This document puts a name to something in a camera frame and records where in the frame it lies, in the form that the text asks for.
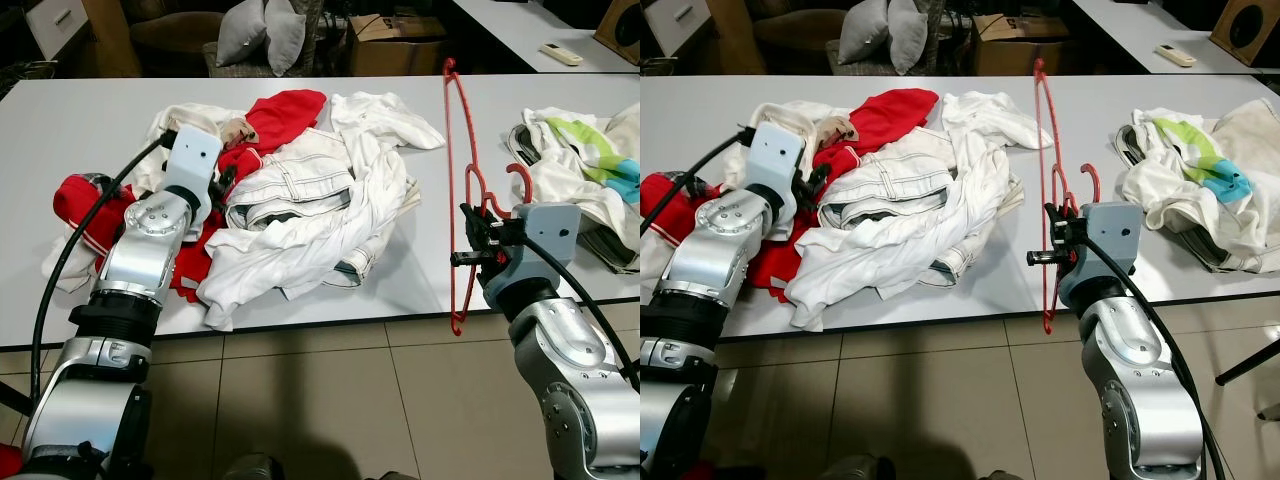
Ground red plastic hanger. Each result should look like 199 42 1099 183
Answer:
1032 57 1102 335
442 57 537 337

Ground white denim trousers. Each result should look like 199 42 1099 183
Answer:
815 125 1026 291
222 128 421 291

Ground red garment with white stripes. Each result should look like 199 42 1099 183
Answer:
52 88 331 303
640 88 941 301

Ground white garment green blue print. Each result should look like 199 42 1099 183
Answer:
503 103 641 273
1113 105 1280 273

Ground grey pillow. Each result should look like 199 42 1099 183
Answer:
885 0 929 76
215 0 269 69
262 0 308 78
838 0 891 66

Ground beige towel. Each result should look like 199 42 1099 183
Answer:
1205 98 1280 191
608 103 641 151

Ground brown cardboard box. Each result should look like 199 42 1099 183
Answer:
972 13 1066 77
347 14 448 78

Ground white laminate table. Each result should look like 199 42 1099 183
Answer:
450 0 641 74
1070 0 1280 76

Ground wooden speaker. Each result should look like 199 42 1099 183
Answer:
1208 0 1280 67
594 0 641 63

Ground grey robot left foot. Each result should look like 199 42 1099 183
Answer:
820 455 896 480
222 454 286 480

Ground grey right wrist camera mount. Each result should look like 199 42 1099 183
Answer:
508 202 584 286
1074 201 1144 288

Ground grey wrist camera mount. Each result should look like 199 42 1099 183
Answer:
744 121 807 219
508 202 584 286
158 126 224 229
1074 201 1144 288

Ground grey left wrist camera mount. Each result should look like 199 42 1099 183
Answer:
158 126 224 229
744 121 807 219

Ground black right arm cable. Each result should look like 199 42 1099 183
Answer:
518 232 641 393
1084 233 1227 480

